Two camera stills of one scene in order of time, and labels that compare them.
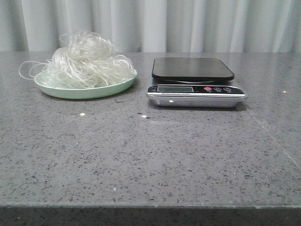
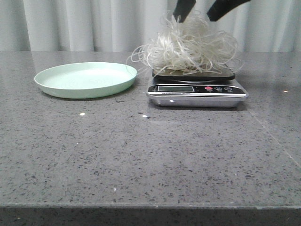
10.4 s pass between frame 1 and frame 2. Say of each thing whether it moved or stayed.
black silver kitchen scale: stayed
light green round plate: stayed
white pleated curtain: stayed
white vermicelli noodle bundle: moved
